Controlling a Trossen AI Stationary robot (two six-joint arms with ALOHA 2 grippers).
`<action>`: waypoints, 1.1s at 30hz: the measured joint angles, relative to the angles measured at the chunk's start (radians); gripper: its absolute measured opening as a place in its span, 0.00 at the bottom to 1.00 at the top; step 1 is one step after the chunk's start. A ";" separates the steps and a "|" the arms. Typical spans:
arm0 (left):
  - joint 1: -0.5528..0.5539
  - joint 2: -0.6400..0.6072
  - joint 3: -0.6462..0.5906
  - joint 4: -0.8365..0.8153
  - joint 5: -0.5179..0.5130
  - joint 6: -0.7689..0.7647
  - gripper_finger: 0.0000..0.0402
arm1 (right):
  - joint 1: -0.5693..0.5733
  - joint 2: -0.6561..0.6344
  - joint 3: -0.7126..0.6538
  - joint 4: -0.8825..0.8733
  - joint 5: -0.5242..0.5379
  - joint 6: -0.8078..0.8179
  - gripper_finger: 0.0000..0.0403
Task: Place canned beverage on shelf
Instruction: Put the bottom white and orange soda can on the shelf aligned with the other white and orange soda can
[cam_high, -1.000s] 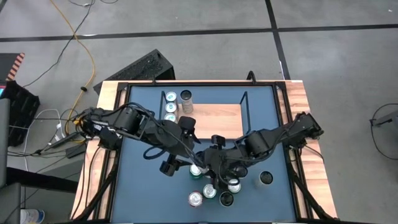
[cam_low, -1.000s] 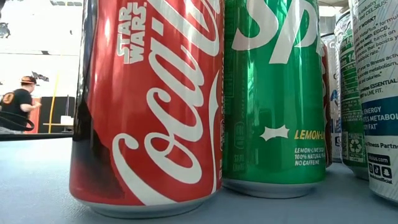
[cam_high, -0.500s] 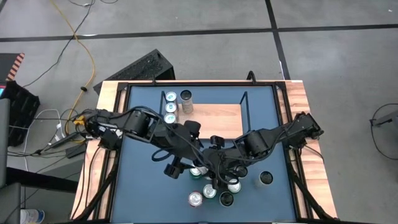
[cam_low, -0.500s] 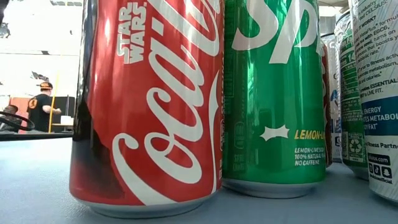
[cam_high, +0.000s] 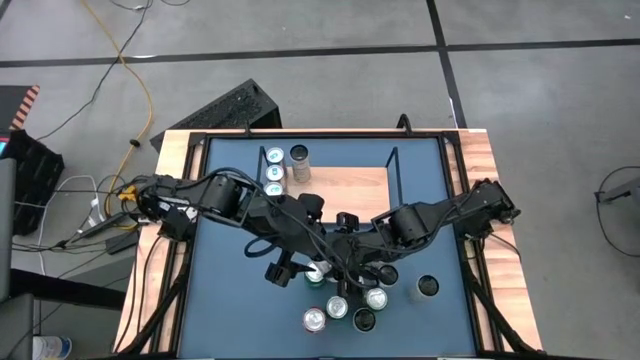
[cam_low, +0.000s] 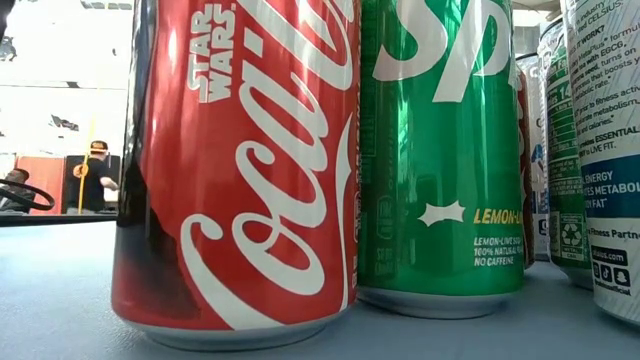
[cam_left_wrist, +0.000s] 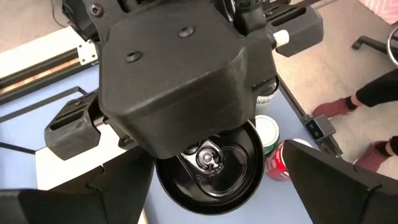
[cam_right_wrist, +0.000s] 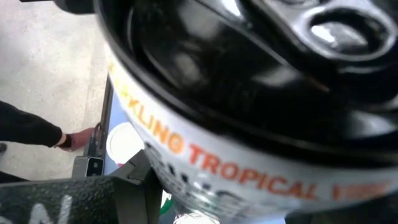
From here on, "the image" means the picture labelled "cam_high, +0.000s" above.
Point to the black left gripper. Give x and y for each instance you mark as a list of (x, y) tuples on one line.
[(310, 237)]

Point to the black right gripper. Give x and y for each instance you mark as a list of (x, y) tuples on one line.
[(365, 252)]

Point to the red Coca-Cola can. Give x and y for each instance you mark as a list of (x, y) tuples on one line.
[(329, 267), (314, 320)]

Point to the white Celsius can black lid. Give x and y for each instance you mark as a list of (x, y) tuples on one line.
[(387, 275)]

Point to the dark-topped cans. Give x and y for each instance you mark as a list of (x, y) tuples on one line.
[(364, 320), (428, 285), (300, 165)]

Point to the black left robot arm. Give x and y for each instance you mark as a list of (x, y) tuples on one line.
[(220, 195)]

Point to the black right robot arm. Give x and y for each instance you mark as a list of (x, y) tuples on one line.
[(450, 210)]

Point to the green Sprite can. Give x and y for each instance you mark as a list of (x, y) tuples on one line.
[(314, 276), (337, 306), (376, 298)]

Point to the blue table mat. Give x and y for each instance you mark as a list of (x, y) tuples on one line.
[(225, 310)]

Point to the black computer case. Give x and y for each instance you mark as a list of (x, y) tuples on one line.
[(225, 107)]

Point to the black power brick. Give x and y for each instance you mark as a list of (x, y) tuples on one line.
[(122, 243)]

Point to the black bench beam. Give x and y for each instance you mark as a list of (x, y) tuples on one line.
[(65, 290)]

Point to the white blue container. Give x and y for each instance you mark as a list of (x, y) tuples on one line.
[(50, 348)]

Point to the grey stand leg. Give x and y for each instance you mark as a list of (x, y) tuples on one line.
[(620, 191)]

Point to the black crate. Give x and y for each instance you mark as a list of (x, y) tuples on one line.
[(35, 180)]

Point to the grey cabinet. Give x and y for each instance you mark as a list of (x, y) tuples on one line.
[(6, 225)]

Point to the black orange striped mat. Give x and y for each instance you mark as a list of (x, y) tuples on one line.
[(12, 105)]

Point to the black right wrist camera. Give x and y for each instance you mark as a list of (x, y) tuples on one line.
[(347, 221)]

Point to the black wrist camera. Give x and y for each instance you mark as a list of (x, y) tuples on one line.
[(312, 204), (347, 221)]

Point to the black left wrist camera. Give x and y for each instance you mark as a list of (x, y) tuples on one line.
[(312, 204)]

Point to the black metal table frame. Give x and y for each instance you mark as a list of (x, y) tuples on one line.
[(375, 134)]

